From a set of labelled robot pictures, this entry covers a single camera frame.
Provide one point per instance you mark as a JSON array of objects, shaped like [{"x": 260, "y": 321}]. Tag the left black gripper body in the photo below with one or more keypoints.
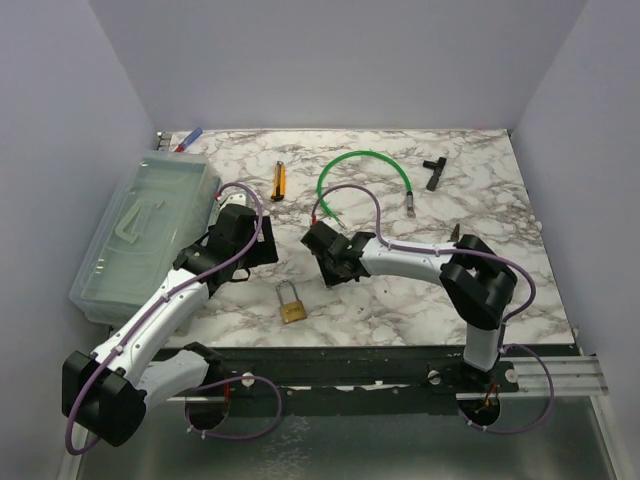
[{"x": 261, "y": 252}]

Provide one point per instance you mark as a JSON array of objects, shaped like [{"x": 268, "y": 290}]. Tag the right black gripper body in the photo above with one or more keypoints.
[{"x": 330, "y": 275}]

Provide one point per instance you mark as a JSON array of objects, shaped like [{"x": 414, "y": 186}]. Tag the green cable lock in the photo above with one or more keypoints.
[{"x": 364, "y": 166}]

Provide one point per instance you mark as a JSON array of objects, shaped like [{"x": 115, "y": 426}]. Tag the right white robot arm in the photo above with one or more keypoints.
[{"x": 479, "y": 285}]

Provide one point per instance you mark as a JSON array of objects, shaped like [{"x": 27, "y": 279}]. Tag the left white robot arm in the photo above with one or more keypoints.
[{"x": 110, "y": 390}]

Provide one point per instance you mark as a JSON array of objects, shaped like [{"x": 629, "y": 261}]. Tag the brass padlock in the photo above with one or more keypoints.
[{"x": 293, "y": 311}]

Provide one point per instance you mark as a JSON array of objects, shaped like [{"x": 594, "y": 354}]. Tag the yellow utility knife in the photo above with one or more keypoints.
[{"x": 279, "y": 182}]

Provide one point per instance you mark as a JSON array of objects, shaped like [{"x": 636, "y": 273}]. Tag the clear plastic storage box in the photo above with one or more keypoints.
[{"x": 163, "y": 205}]

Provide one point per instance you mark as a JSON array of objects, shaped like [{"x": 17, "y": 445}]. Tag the black T-shaped tool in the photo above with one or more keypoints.
[{"x": 437, "y": 168}]

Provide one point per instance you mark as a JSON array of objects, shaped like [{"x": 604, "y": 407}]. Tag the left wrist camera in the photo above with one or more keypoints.
[{"x": 235, "y": 199}]

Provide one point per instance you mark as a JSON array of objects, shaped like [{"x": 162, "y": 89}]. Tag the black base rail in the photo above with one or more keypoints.
[{"x": 349, "y": 381}]

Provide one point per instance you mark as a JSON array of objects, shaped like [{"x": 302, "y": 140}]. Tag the yellow handled pliers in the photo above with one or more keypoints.
[{"x": 455, "y": 234}]

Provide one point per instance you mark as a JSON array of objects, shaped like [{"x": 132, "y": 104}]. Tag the aluminium extrusion rail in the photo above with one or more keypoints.
[{"x": 575, "y": 376}]

